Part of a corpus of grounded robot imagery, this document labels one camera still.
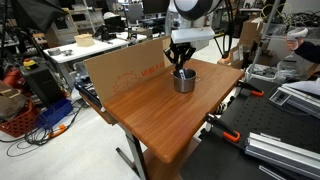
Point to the silver metal pot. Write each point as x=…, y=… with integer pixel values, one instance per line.
x=184, y=85

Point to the red plastic basket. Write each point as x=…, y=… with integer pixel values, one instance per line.
x=23, y=123

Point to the white VR controller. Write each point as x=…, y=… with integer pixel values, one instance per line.
x=299, y=32

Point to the black orange clamp near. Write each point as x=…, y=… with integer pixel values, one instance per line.
x=228, y=132

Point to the person hand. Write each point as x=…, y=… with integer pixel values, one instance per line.
x=294, y=44

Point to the black perforated breadboard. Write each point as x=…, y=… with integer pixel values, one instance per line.
x=271, y=137

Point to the brown cardboard panel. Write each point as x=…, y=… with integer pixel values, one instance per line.
x=117, y=71

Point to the small wooden box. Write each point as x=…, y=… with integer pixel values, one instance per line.
x=84, y=40

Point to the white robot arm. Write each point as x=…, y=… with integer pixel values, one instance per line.
x=180, y=49

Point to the aluminium extrusion rail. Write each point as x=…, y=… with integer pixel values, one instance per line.
x=287, y=156

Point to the black and white marker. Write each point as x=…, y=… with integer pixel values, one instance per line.
x=182, y=74

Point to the blue plastic bin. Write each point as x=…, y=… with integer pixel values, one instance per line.
x=53, y=114

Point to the white side table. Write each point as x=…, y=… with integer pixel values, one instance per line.
x=97, y=47

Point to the black orange clamp far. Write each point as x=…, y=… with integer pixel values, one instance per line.
x=253, y=90

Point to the black orange clamp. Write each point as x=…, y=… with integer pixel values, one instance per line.
x=228, y=132
x=253, y=90

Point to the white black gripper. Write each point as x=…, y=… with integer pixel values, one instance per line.
x=198, y=37

